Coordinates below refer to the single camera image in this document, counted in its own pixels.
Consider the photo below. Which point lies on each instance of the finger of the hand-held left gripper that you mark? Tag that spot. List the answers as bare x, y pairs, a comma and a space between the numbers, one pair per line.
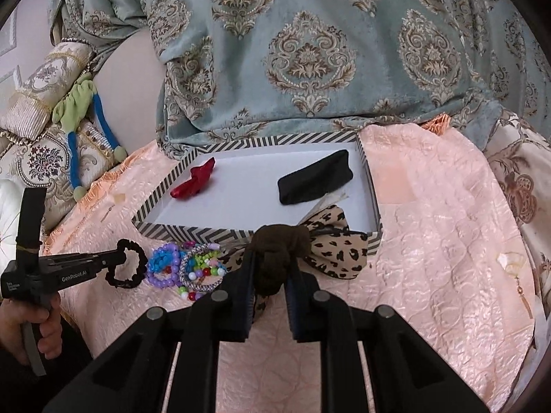
107, 262

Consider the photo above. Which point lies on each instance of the leopard print bow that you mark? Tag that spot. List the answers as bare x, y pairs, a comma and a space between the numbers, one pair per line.
335, 254

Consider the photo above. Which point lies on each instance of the white satin cushion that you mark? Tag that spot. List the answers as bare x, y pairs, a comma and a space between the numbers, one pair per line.
8, 223

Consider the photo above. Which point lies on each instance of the black fabric hair accessory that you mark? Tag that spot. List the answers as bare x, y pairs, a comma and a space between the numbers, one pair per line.
314, 178

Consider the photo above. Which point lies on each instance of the red satin bow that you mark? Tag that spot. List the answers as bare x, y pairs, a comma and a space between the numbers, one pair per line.
196, 180

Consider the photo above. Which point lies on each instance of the teal damask cloth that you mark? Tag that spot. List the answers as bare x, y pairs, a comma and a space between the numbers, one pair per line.
301, 51

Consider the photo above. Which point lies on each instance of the striped cardboard box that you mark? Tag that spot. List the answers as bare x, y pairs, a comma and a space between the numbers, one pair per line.
249, 185

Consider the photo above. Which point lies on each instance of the person's left hand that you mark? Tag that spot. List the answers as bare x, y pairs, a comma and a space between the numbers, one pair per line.
51, 331

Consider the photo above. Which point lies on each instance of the pink quilted blanket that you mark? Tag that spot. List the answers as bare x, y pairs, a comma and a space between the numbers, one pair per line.
430, 223

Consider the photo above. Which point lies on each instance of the cream floral cushion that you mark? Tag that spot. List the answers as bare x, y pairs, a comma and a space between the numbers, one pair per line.
43, 163

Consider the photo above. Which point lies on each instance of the beige sofa backrest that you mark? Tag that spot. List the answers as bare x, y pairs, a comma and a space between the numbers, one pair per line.
129, 94

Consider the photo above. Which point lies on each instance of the black scrunchie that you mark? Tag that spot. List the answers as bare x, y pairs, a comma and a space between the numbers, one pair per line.
125, 284

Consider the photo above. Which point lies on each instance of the green blue plush toy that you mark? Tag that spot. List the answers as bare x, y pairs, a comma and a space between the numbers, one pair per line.
77, 103

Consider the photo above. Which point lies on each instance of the brown scrunchie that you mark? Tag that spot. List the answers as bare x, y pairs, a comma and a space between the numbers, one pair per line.
280, 249

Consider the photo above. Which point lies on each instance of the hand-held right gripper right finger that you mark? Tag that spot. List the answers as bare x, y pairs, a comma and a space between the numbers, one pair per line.
297, 305

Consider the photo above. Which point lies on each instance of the cream floral cloth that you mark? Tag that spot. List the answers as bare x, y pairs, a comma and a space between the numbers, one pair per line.
516, 189

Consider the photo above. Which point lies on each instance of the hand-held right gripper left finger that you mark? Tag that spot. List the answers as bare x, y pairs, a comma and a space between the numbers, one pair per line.
243, 279

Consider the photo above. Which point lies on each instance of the cream bolster cushion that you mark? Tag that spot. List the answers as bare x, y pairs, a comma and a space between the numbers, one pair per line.
43, 77

